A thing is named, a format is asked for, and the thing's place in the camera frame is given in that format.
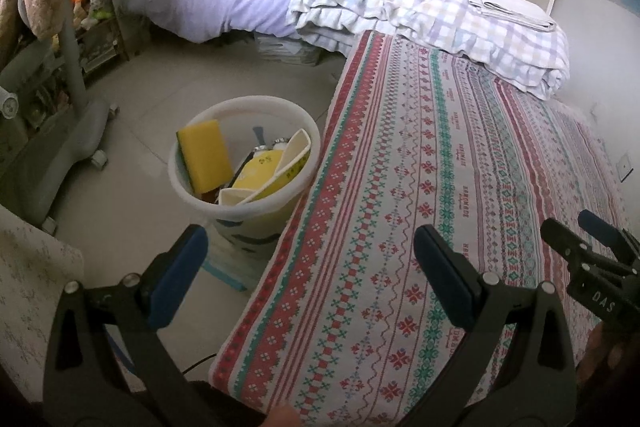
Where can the yellow snack packet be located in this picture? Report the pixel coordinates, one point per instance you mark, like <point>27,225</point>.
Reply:
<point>260,174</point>

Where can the folded white cloth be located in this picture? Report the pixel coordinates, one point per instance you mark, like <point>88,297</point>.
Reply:
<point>505,2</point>

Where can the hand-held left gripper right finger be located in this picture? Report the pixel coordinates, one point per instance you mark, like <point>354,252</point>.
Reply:
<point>445,279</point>

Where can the white patterned cloth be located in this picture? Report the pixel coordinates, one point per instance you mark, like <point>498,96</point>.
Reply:
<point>30,287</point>

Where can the person's right hand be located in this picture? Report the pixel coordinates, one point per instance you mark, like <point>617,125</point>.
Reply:
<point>600,352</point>

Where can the white plastic bucket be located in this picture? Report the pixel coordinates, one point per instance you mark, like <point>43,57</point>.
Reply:
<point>250,219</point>

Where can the storage box under bed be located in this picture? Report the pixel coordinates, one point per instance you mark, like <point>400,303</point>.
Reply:
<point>287,49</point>

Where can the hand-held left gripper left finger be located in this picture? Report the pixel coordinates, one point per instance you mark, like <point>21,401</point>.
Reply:
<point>175,279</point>

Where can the plaid quilt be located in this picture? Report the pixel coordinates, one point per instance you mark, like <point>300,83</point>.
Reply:
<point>400,2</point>

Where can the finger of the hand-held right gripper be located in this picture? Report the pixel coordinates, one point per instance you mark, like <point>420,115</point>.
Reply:
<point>575,252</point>
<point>607,229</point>

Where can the yellow sponge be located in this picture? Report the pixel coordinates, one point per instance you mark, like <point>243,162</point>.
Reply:
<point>205,157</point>

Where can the wooden bedside shelf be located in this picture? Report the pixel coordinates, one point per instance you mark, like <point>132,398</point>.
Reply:
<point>105,42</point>

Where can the grey wheeled chair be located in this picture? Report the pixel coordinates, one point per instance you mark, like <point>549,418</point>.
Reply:
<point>55,142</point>

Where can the patterned bed sheet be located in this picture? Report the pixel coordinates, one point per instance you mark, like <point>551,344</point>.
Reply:
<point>425,167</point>

